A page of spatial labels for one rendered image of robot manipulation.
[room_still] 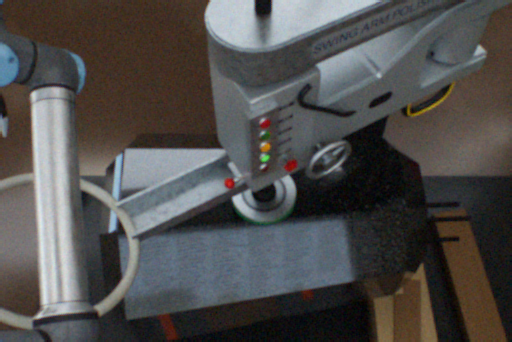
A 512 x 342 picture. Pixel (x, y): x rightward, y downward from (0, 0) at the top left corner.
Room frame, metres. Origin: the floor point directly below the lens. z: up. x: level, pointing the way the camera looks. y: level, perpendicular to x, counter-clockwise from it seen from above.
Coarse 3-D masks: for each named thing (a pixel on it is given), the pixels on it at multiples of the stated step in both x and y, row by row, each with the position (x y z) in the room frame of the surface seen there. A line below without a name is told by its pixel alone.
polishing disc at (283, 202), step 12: (288, 180) 1.02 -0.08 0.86; (288, 192) 0.98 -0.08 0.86; (240, 204) 0.93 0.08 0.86; (252, 204) 0.93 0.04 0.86; (264, 204) 0.93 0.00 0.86; (276, 204) 0.93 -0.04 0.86; (288, 204) 0.93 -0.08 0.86; (252, 216) 0.89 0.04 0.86; (264, 216) 0.89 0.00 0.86; (276, 216) 0.89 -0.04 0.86
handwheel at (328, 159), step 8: (320, 144) 0.95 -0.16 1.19; (328, 144) 0.91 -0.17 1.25; (336, 144) 0.91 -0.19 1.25; (344, 144) 0.92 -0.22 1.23; (320, 152) 0.88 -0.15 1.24; (328, 152) 0.91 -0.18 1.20; (336, 152) 0.91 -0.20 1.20; (344, 152) 0.93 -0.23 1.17; (312, 160) 0.87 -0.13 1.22; (320, 160) 0.89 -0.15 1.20; (328, 160) 0.89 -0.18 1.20; (336, 160) 0.90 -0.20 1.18; (344, 160) 0.92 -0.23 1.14; (328, 168) 0.90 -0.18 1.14; (336, 168) 0.91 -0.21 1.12; (312, 176) 0.87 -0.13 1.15; (320, 176) 0.88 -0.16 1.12
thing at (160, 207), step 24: (192, 168) 0.92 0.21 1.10; (216, 168) 0.95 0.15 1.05; (144, 192) 0.84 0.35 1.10; (168, 192) 0.87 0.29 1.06; (192, 192) 0.87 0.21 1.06; (216, 192) 0.87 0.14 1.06; (240, 192) 0.87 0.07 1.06; (144, 216) 0.78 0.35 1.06; (168, 216) 0.76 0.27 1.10; (192, 216) 0.79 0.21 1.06
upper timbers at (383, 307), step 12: (420, 276) 0.93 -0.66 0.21; (420, 288) 0.88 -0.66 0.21; (372, 300) 0.84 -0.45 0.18; (384, 300) 0.83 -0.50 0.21; (372, 312) 0.79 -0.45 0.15; (384, 312) 0.78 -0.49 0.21; (372, 324) 0.75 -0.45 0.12; (384, 324) 0.72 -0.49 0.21; (432, 324) 0.72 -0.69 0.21; (384, 336) 0.68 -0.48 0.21; (432, 336) 0.67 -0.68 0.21
